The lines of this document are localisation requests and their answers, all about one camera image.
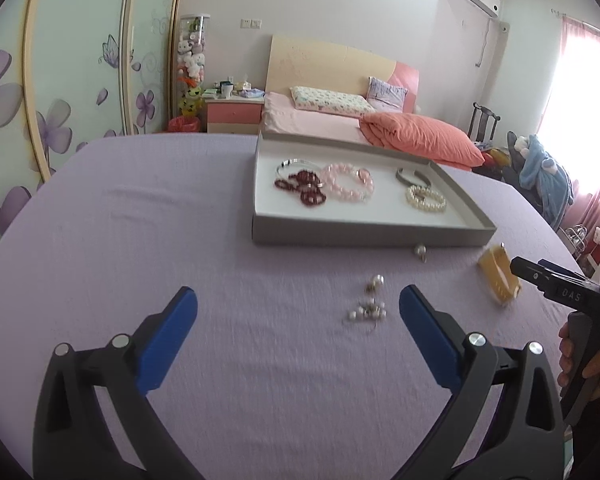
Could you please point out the silver cuff bangle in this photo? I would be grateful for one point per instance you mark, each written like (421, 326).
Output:
(402, 176)

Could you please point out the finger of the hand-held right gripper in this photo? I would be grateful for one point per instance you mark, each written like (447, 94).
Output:
(535, 275)

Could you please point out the blue plush garment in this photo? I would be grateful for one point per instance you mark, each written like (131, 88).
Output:
(542, 175)

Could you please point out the light blue tissue pack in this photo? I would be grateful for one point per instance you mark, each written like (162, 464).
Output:
(252, 93)

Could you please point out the pink curtain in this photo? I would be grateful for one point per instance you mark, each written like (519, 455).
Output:
(580, 35)

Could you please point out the white patterned pillow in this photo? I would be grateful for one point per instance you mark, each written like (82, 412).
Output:
(330, 101)

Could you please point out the pearl drop earrings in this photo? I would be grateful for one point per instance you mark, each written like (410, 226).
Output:
(365, 314)

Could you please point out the plush toy display tube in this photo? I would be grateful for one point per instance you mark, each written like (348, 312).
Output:
(192, 60)

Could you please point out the pink white nightstand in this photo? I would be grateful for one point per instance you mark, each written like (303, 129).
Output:
(232, 115)

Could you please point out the grey jewelry tray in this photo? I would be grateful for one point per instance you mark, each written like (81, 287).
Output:
(370, 212)

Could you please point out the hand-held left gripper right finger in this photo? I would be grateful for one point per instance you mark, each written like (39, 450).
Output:
(427, 332)

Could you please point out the wall switch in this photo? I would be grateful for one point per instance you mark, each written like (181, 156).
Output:
(251, 23)

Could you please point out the pink bed sheet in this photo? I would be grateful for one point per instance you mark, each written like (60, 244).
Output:
(300, 120)

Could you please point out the pearl stud earring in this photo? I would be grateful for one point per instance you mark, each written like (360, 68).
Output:
(375, 283)

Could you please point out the white mug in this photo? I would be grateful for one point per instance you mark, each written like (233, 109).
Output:
(226, 90)

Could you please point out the red plastic bag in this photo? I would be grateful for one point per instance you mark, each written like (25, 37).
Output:
(184, 125)

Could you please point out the coral duvet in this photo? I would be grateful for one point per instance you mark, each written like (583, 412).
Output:
(420, 140)

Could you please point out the colourful toy pile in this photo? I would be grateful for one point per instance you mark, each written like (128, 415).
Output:
(497, 156)

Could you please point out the white conduit pipe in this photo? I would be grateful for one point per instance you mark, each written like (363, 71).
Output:
(487, 40)

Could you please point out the grey office chair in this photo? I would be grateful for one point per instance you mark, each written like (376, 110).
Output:
(512, 160)

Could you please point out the floral sliding door wardrobe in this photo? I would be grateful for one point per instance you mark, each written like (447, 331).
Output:
(80, 60)

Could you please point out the black wooden chair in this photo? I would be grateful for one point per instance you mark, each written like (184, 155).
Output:
(480, 122)

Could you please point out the purple pillow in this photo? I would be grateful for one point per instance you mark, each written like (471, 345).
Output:
(387, 94)

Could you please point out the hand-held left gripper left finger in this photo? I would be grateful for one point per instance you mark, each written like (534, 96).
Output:
(172, 330)

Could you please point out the beige pink headboard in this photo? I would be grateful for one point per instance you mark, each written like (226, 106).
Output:
(320, 65)

